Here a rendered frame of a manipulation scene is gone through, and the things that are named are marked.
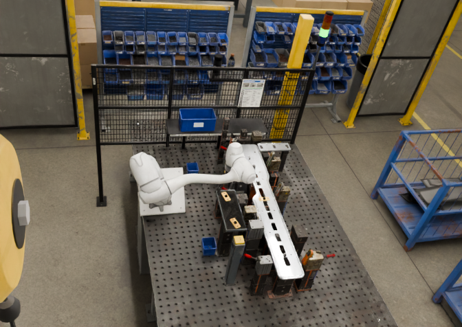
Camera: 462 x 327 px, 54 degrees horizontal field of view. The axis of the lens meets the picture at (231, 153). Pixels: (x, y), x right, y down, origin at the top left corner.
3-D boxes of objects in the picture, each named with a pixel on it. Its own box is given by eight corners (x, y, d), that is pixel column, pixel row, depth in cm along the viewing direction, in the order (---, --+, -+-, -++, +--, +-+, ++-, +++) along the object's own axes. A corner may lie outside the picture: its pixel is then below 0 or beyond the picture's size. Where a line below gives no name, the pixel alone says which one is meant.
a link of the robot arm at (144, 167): (146, 187, 347) (133, 161, 347) (165, 178, 349) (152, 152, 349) (137, 189, 271) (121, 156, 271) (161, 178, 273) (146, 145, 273)
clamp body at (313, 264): (313, 290, 321) (328, 260, 298) (294, 293, 317) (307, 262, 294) (309, 278, 329) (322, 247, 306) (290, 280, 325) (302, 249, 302)
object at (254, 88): (260, 107, 412) (266, 78, 393) (236, 108, 407) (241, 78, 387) (259, 106, 414) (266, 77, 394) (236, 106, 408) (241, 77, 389)
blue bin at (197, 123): (214, 130, 395) (216, 119, 386) (180, 131, 387) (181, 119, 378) (211, 119, 407) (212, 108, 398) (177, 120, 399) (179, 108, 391)
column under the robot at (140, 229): (139, 275, 391) (141, 224, 349) (136, 247, 413) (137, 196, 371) (174, 271, 400) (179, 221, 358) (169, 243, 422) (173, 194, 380)
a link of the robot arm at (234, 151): (221, 159, 296) (230, 172, 288) (225, 141, 287) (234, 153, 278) (236, 156, 301) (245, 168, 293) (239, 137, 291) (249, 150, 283)
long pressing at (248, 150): (309, 277, 294) (310, 275, 293) (277, 280, 288) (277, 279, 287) (256, 144, 395) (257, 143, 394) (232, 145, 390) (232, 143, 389)
